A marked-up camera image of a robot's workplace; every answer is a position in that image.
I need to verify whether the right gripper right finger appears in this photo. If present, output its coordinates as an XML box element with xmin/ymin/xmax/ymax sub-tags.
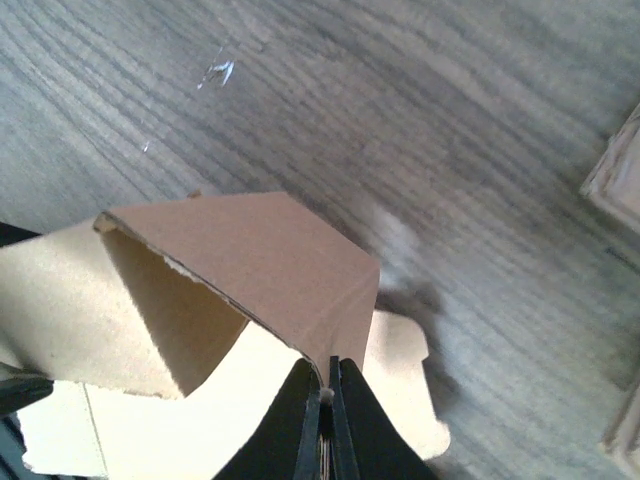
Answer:
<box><xmin>329</xmin><ymin>356</ymin><xmax>435</xmax><ymax>480</ymax></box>

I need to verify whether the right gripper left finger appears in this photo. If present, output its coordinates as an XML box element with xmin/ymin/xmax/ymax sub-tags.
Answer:
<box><xmin>214</xmin><ymin>359</ymin><xmax>319</xmax><ymax>480</ymax></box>

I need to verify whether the cardboard box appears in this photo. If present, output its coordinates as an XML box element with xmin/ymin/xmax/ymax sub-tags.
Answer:
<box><xmin>1</xmin><ymin>193</ymin><xmax>450</xmax><ymax>479</ymax></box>

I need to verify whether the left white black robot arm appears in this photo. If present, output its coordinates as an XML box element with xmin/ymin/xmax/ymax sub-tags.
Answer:
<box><xmin>1</xmin><ymin>223</ymin><xmax>54</xmax><ymax>453</ymax></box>

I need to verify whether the stack of flat cardboard blanks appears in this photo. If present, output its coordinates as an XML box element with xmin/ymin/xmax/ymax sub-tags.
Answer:
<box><xmin>579</xmin><ymin>102</ymin><xmax>640</xmax><ymax>471</ymax></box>

